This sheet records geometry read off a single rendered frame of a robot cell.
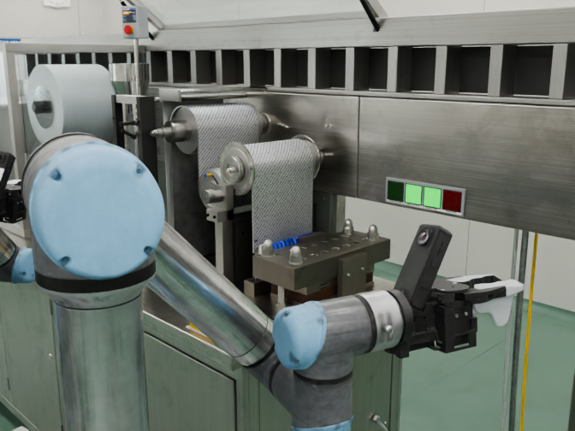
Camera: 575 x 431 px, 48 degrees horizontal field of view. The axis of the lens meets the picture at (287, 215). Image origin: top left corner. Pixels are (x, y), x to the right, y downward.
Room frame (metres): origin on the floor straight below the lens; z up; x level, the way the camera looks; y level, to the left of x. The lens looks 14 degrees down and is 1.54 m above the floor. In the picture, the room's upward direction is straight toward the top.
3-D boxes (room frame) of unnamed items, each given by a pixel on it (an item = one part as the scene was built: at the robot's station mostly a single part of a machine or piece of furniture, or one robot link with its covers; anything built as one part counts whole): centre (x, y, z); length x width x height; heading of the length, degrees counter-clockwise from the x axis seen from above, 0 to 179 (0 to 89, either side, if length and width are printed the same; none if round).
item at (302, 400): (0.75, -0.04, 1.11); 0.11 x 0.08 x 0.11; 26
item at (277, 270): (1.73, -0.10, 1.00); 0.40 x 0.16 x 0.06; 134
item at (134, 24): (2.16, 0.50, 1.66); 0.07 x 0.07 x 0.10; 62
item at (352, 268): (1.67, -0.18, 0.96); 0.10 x 0.03 x 0.11; 134
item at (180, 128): (1.91, 0.33, 1.33); 0.06 x 0.06 x 0.06; 44
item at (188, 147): (2.01, 0.22, 1.33); 0.25 x 0.14 x 0.14; 134
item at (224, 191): (1.74, 0.19, 1.05); 0.06 x 0.05 x 0.31; 134
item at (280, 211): (1.78, 0.01, 1.11); 0.23 x 0.01 x 0.18; 134
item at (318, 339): (0.73, -0.04, 1.21); 0.11 x 0.08 x 0.09; 116
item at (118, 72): (2.33, 0.56, 1.50); 0.14 x 0.14 x 0.06
